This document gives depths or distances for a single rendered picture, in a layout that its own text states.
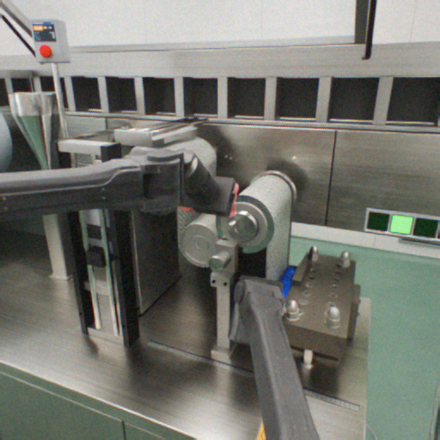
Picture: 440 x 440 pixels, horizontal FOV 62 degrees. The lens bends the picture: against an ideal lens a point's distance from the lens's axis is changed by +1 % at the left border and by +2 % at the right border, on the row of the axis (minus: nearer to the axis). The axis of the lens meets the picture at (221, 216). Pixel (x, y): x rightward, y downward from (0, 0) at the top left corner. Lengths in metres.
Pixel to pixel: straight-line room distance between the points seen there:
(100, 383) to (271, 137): 0.81
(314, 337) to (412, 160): 0.54
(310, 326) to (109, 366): 0.51
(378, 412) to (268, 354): 1.71
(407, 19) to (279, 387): 3.16
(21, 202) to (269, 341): 0.38
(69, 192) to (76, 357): 0.67
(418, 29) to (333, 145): 2.40
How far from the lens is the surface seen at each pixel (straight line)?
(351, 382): 1.00
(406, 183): 1.12
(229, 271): 0.89
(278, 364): 0.53
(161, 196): 0.51
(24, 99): 1.24
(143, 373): 0.99
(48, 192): 0.47
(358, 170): 1.11
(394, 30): 3.43
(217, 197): 0.64
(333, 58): 1.10
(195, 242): 0.94
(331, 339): 0.91
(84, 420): 1.11
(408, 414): 2.27
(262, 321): 0.60
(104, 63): 1.40
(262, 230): 0.84
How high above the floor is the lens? 1.58
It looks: 21 degrees down
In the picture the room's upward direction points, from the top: straight up
